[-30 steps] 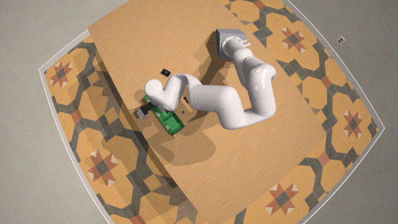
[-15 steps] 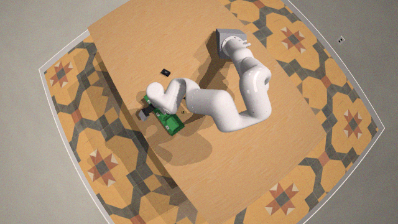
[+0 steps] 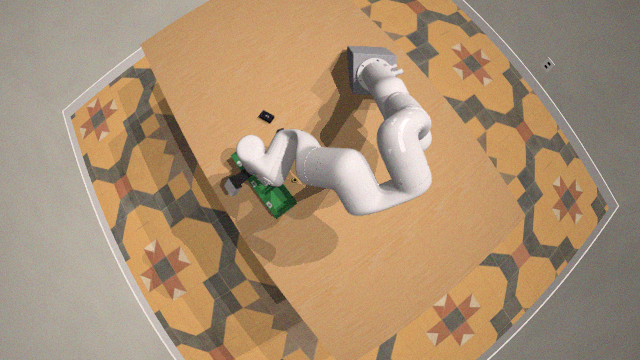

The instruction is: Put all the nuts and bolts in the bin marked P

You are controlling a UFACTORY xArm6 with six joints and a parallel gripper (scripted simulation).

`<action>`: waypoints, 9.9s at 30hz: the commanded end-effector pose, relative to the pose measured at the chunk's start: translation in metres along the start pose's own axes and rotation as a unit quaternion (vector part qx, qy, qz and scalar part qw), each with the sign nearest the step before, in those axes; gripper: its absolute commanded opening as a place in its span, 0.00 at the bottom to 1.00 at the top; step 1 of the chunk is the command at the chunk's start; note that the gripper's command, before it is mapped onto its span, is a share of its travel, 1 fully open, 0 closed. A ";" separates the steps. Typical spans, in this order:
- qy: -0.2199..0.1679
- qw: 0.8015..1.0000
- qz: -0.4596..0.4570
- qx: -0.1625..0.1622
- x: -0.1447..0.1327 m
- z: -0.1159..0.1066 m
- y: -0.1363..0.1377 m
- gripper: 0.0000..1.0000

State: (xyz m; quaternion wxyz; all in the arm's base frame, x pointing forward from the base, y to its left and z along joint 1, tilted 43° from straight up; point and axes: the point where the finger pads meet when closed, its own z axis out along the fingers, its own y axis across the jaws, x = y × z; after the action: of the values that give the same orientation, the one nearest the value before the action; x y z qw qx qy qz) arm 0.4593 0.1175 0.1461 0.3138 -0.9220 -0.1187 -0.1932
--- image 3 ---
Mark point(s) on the green rack of bins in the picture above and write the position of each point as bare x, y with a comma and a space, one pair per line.
277, 199

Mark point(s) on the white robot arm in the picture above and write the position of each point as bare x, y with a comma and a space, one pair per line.
346, 171

